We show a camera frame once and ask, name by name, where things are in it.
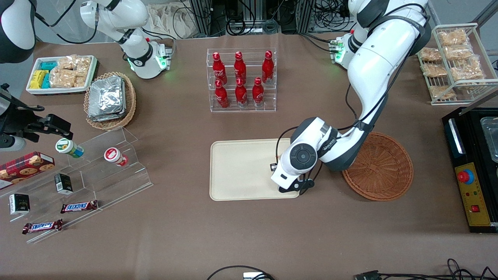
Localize bagged fried snack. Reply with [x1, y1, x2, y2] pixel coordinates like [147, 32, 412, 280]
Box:
[423, 63, 449, 78]
[450, 64, 485, 82]
[438, 30, 469, 46]
[430, 85, 457, 100]
[420, 47, 442, 63]
[444, 45, 474, 61]

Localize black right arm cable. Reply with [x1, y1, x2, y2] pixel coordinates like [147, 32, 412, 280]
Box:
[34, 0, 98, 45]

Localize brown Snickers bar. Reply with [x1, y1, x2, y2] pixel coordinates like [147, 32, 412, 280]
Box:
[22, 219, 64, 235]
[60, 200, 99, 214]

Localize silver foil packet stack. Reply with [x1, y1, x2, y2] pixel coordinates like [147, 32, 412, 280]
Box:
[87, 76, 127, 122]

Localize small black box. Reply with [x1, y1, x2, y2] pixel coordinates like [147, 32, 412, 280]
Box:
[9, 193, 31, 215]
[54, 173, 74, 195]

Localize green lid cup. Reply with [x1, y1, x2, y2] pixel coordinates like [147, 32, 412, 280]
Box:
[55, 138, 85, 159]

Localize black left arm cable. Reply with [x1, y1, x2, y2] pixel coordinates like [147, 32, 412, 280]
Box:
[345, 83, 389, 130]

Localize aluminium frame post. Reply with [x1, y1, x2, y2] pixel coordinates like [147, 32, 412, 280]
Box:
[189, 0, 213, 36]
[295, 0, 316, 34]

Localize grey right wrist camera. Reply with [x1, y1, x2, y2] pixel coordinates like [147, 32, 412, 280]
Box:
[0, 135, 27, 152]

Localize red cookie box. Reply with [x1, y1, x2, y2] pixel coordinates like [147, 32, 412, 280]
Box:
[0, 151, 56, 190]

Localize oval light wicker basket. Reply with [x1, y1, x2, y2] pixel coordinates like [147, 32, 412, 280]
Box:
[84, 72, 137, 131]

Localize red cola bottle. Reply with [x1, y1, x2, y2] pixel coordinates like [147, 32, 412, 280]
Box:
[234, 51, 247, 84]
[215, 79, 230, 109]
[235, 78, 248, 108]
[212, 52, 228, 86]
[252, 77, 265, 108]
[261, 50, 275, 85]

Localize black cable connector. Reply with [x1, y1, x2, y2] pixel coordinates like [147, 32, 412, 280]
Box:
[354, 270, 382, 280]

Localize round brown wicker basket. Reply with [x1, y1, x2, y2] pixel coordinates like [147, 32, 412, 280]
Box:
[342, 131, 414, 202]

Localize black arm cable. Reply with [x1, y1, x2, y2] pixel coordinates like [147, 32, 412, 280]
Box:
[345, 83, 389, 130]
[34, 0, 98, 45]

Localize white rectangular snack tray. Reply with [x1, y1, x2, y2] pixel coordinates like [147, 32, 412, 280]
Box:
[26, 55, 98, 96]

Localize beige cloth bag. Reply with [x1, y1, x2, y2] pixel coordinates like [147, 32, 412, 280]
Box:
[147, 3, 196, 40]

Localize cream wire rack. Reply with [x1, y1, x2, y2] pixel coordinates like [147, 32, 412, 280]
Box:
[417, 23, 498, 106]

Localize beige plastic tray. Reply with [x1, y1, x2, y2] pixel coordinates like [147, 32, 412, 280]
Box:
[210, 138, 302, 201]

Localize clear plastic container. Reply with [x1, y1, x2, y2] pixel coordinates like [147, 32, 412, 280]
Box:
[479, 116, 498, 163]

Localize black looped cable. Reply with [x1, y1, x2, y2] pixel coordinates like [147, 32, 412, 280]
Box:
[206, 265, 275, 280]

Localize clear acrylic bottle rack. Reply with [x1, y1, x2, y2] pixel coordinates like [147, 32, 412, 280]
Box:
[207, 48, 278, 114]

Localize yellow snack pack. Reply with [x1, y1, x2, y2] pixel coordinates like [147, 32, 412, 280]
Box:
[30, 70, 49, 89]

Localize clear acrylic stepped display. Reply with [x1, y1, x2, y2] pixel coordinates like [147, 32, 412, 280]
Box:
[0, 126, 154, 245]

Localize tangled black cables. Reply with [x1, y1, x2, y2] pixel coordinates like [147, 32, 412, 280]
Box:
[379, 258, 498, 280]

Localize yellow emergency stop panel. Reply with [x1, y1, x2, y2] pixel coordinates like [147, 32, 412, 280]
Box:
[454, 161, 493, 228]

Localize red lid cup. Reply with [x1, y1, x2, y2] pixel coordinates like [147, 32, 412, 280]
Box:
[103, 147, 129, 167]

